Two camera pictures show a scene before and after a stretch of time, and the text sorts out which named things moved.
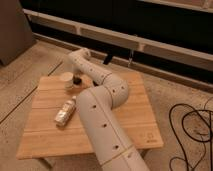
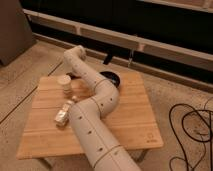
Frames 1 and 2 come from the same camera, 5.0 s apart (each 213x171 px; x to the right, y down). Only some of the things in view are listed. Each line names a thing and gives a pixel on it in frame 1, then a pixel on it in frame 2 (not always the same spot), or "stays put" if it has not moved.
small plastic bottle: (66, 110) stays put
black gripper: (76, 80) to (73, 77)
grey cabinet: (15, 31) stays put
